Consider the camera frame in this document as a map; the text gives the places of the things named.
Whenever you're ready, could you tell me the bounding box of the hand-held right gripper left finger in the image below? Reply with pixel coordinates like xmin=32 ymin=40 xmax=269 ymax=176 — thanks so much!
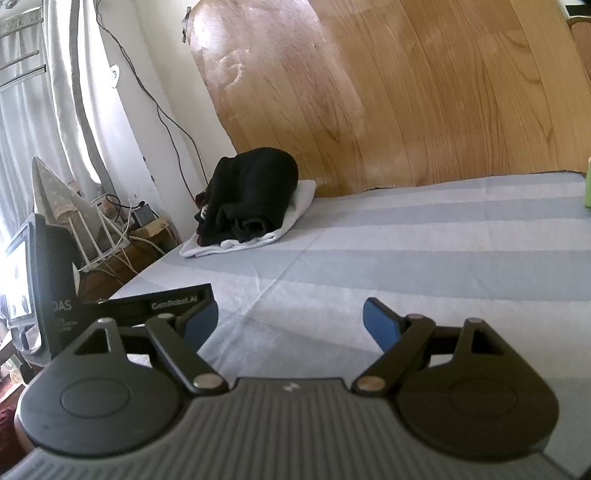
xmin=74 ymin=298 xmax=229 ymax=398

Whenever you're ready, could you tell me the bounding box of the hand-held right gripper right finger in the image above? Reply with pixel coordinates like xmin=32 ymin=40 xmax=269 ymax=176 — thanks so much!
xmin=353 ymin=296 xmax=509 ymax=398

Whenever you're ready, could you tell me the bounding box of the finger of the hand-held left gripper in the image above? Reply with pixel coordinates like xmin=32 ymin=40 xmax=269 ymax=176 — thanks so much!
xmin=97 ymin=285 xmax=214 ymax=326

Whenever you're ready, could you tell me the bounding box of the black printed garment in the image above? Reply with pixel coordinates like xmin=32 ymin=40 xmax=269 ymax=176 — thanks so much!
xmin=194 ymin=147 xmax=299 ymax=247

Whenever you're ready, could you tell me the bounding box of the wooden cabinet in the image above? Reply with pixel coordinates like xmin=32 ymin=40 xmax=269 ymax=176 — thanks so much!
xmin=78 ymin=217 xmax=182 ymax=302

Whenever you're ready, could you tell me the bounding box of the ironing board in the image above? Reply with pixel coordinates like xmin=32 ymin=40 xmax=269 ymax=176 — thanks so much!
xmin=30 ymin=156 xmax=108 ymax=278

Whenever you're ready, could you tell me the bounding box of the white router with antennas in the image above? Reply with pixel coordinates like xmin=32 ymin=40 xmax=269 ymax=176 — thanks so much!
xmin=69 ymin=194 xmax=139 ymax=273

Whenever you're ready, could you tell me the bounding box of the grey striped bed sheet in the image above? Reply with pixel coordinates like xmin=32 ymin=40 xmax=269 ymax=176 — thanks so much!
xmin=108 ymin=171 xmax=591 ymax=480

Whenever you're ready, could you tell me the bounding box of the dark small box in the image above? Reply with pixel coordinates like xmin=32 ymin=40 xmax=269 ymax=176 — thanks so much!
xmin=130 ymin=205 xmax=158 ymax=227

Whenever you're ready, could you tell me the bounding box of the white folded cloth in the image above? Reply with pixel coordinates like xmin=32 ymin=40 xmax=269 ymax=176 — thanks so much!
xmin=179 ymin=179 xmax=317 ymax=259

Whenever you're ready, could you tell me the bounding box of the grey curtain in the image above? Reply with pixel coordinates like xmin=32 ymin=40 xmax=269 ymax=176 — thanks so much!
xmin=0 ymin=0 xmax=118 ymax=241

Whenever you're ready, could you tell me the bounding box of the dark wall cable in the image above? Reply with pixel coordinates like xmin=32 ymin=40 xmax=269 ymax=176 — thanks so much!
xmin=95 ymin=0 xmax=204 ymax=204

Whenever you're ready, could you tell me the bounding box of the wood grain wall sheet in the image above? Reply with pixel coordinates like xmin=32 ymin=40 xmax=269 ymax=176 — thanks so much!
xmin=188 ymin=0 xmax=591 ymax=199

